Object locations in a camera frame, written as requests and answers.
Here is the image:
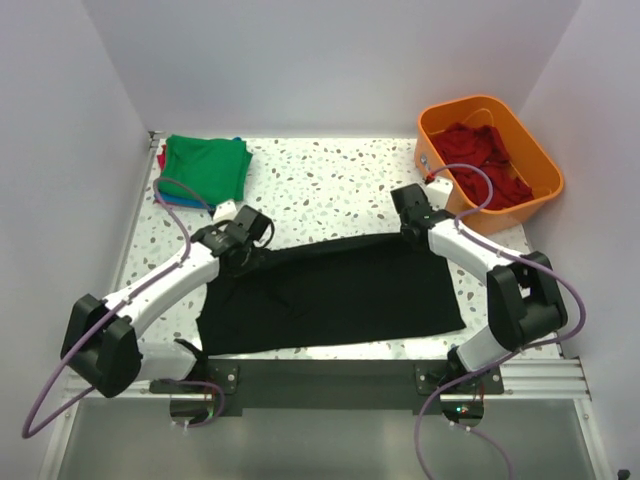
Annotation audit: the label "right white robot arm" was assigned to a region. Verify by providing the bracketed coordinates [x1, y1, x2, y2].
[391, 184, 568, 393]

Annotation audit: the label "aluminium front rail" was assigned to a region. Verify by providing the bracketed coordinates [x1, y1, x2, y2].
[63, 359, 591, 400]

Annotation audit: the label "red t-shirts in bin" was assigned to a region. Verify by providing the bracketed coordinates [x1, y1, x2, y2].
[432, 123, 534, 210]

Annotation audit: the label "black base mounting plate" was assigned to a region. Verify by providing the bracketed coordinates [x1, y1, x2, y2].
[148, 355, 507, 417]

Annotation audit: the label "green folded t-shirt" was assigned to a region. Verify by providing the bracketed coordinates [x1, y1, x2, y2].
[157, 133, 254, 206]

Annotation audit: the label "orange plastic bin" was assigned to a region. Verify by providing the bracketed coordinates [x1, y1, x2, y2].
[414, 95, 564, 235]

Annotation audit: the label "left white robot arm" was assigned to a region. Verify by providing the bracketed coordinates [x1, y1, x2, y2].
[61, 206, 275, 398]

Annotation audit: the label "black t-shirt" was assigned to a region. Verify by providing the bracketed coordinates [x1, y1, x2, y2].
[196, 233, 465, 355]

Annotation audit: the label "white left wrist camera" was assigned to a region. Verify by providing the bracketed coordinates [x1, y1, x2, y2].
[213, 200, 239, 223]

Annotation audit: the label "blue folded t-shirt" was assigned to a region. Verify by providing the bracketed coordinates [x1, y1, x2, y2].
[153, 135, 243, 211]

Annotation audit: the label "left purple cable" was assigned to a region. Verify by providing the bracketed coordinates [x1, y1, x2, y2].
[21, 177, 224, 440]

